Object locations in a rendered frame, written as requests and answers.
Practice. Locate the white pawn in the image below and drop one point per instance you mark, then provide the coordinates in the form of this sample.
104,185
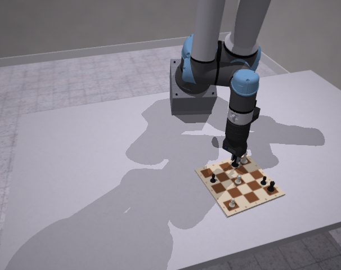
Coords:
232,205

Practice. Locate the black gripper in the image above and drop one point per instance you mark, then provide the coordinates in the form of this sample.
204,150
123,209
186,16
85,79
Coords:
237,132

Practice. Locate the brown and cream chessboard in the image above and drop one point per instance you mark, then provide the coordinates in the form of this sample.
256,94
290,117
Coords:
250,193

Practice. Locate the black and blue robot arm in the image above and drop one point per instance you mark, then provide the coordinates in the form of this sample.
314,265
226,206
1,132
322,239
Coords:
231,63

